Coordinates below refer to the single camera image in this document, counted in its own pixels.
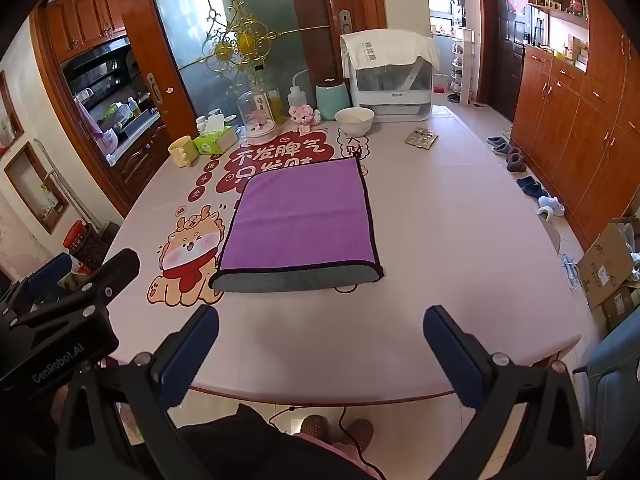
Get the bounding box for large cardboard box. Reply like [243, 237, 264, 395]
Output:
[576, 217, 640, 311]

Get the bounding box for yellow mug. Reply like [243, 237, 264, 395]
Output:
[167, 136, 197, 167]

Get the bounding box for white shoe rack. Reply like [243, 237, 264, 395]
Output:
[450, 26, 476, 106]

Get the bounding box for white bowl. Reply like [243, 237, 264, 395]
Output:
[334, 107, 375, 137]

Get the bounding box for small cardboard box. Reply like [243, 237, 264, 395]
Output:
[597, 285, 640, 332]

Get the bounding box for person's pink slipper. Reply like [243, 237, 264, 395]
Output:
[300, 414, 331, 442]
[345, 419, 375, 449]

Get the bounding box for pink plush toy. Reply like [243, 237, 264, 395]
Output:
[289, 104, 322, 134]

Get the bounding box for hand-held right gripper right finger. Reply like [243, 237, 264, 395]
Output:
[422, 304, 588, 480]

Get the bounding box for glass sliding door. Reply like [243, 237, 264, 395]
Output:
[144, 0, 332, 136]

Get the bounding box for white cloth cover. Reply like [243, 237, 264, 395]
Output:
[341, 29, 441, 75]

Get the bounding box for person's black clothing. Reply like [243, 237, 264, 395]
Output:
[177, 404, 386, 480]

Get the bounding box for glass dome ornament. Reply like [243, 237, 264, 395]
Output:
[237, 90, 279, 147]

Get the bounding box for red lidded container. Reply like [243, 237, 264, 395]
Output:
[62, 220, 93, 256]

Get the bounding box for pink printed tablecloth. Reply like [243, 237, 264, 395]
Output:
[102, 105, 583, 404]

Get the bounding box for white squeeze bottle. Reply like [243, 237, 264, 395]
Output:
[287, 69, 311, 118]

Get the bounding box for wooden hallway cabinet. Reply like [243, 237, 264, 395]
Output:
[510, 0, 640, 258]

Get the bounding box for pill blister pack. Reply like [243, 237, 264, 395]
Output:
[405, 128, 439, 150]

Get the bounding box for green tissue box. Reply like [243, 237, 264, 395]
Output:
[193, 114, 238, 155]

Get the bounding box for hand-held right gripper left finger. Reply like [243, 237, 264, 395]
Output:
[54, 304, 221, 480]

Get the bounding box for blue slippers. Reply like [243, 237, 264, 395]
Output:
[516, 176, 550, 197]

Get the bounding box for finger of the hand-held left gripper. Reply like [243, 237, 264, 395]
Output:
[0, 252, 74, 317]
[10, 248, 141, 332]

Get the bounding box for gold door ornament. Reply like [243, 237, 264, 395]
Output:
[197, 0, 283, 96]

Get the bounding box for white slippers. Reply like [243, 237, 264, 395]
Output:
[536, 196, 566, 221]

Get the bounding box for blue chair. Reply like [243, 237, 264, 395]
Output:
[572, 317, 640, 478]

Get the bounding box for dark entrance door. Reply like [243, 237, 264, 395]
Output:
[487, 0, 528, 123]

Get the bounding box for black cable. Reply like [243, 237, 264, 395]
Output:
[267, 402, 371, 463]

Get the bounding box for wooden kitchen cabinet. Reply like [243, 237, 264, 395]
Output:
[42, 0, 127, 63]

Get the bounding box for teal jar with brown lid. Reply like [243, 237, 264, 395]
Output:
[315, 78, 349, 121]

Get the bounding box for white countertop appliance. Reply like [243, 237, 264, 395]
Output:
[341, 30, 434, 123]

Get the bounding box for white power strip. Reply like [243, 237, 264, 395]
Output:
[560, 252, 583, 291]

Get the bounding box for yellow liquid bottle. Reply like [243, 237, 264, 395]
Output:
[266, 89, 284, 126]

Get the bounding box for purple towel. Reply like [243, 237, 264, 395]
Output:
[209, 156, 385, 294]

